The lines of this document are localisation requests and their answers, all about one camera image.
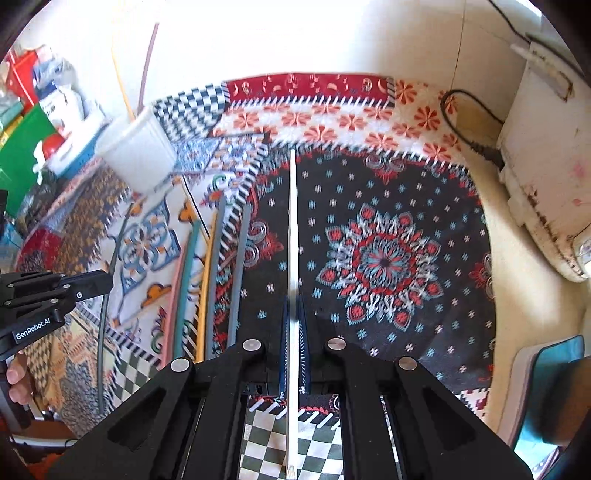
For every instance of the grey chopstick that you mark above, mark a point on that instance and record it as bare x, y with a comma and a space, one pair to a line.
214, 295
238, 295

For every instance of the white cup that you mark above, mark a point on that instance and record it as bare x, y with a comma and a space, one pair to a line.
138, 152

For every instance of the red box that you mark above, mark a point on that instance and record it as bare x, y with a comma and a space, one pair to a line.
23, 74

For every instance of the worn white appliance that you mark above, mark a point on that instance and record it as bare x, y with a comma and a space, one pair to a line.
545, 161

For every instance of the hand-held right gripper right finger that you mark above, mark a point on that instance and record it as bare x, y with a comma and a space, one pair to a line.
304, 350

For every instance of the white chopstick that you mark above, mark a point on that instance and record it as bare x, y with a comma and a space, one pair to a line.
292, 230

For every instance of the green box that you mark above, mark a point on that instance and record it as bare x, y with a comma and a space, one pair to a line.
23, 152

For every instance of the white printed bag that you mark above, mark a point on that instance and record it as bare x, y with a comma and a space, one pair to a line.
60, 106

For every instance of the blue white plastic packet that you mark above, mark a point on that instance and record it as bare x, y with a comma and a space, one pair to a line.
53, 67

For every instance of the teal plastic item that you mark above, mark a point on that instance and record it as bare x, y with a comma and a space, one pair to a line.
538, 397

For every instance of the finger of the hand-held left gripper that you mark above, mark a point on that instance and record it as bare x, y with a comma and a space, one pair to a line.
87, 284

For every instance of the teal carton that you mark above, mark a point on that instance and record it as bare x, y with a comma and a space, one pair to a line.
10, 115

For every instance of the teal chopstick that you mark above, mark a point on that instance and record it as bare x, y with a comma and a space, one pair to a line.
187, 286

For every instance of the yellow chopstick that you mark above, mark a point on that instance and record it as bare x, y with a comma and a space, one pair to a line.
120, 85
203, 318

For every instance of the pink chopstick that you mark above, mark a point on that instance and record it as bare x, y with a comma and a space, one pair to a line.
170, 323

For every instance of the person's left hand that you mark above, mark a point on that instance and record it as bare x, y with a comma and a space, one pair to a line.
19, 374

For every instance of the purple chopstick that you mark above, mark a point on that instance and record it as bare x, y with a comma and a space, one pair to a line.
147, 69

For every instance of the black chopstick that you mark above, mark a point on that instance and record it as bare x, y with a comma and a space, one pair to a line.
100, 350

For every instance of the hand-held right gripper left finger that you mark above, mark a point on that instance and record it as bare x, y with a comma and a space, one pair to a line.
285, 350

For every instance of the printed patchwork blanket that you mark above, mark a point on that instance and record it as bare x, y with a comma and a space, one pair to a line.
383, 258

